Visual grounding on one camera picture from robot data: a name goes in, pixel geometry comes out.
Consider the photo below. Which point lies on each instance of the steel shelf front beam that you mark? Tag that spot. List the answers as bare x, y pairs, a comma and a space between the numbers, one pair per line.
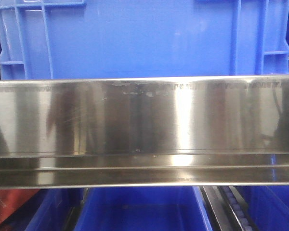
144, 131

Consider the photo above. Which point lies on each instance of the lower blue bin centre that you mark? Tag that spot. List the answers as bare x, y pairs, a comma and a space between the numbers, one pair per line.
163, 208

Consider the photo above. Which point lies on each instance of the blue bin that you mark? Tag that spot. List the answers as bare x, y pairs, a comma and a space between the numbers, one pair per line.
268, 206
54, 209
163, 208
65, 39

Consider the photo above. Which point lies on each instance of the lower white roller track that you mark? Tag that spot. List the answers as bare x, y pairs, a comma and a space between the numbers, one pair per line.
234, 210

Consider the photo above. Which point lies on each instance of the blue bin upper front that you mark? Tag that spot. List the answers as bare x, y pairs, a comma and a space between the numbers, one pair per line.
65, 39

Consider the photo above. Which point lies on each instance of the lower blue bin left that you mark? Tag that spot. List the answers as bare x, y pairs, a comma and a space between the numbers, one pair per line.
54, 209

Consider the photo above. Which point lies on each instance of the lower blue bin right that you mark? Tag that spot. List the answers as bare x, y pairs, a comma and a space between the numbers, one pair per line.
268, 206

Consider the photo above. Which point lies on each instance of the red object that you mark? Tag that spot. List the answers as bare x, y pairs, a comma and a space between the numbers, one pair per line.
12, 199

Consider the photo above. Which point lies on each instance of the lower steel divider rail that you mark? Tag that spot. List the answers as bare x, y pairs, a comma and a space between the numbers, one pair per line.
221, 215

